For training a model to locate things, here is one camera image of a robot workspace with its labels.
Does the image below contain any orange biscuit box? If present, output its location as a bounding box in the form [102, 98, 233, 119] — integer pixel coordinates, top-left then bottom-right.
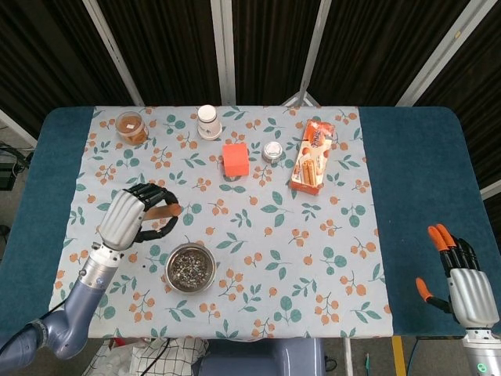
[289, 118, 337, 196]

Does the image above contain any stainless steel bowl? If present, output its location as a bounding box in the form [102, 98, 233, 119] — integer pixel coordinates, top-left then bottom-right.
[164, 242, 218, 296]

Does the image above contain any orange cube block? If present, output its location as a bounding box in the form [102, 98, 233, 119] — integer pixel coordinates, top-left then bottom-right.
[221, 142, 251, 178]

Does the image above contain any teal blue table cover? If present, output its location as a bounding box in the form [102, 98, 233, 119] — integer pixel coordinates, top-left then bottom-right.
[0, 106, 485, 340]

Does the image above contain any floral orange-fruit tablecloth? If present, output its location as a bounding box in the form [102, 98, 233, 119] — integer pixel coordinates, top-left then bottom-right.
[43, 104, 395, 340]

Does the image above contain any right silver orange-tipped robot hand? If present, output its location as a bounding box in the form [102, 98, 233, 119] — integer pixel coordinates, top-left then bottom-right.
[415, 223, 499, 327]

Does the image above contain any white plastic bottle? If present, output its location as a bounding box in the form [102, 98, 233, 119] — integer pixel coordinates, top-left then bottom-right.
[196, 104, 223, 141]

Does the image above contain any black electronic box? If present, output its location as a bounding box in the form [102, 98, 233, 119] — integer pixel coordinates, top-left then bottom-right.
[0, 145, 33, 193]

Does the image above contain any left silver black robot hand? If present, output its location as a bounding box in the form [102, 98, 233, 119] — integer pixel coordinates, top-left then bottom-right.
[96, 181, 182, 252]

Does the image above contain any grey-blue robot torso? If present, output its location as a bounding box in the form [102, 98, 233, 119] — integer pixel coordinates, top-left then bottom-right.
[198, 338, 326, 376]

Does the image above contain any white frame post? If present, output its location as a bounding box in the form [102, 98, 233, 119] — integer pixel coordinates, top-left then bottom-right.
[210, 0, 238, 106]
[81, 0, 145, 107]
[395, 0, 487, 107]
[300, 0, 333, 107]

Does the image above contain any clear jar of orange snacks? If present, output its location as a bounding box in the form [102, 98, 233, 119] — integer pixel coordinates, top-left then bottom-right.
[114, 110, 151, 147]

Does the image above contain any black white checkered bag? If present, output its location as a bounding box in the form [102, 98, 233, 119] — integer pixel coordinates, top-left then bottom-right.
[92, 338, 211, 376]

